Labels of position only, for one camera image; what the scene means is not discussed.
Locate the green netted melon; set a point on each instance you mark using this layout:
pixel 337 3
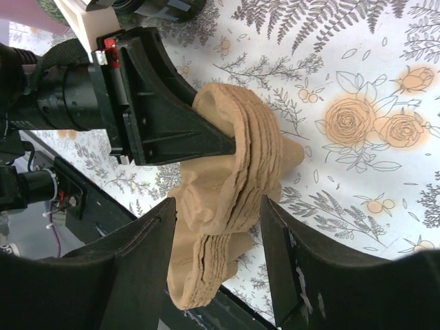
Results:
pixel 51 9

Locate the brown cardboard cup carrier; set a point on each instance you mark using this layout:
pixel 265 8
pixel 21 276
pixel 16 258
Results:
pixel 218 198

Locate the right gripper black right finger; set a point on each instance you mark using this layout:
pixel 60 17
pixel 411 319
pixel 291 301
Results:
pixel 318 283

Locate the floral patterned table mat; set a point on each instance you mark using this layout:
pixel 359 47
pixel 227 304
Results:
pixel 356 83

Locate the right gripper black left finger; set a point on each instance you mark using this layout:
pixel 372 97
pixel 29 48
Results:
pixel 116 282

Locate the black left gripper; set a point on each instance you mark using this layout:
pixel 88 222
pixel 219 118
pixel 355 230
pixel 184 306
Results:
pixel 137 96

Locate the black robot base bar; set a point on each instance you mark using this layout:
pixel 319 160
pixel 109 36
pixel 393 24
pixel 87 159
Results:
pixel 92 214

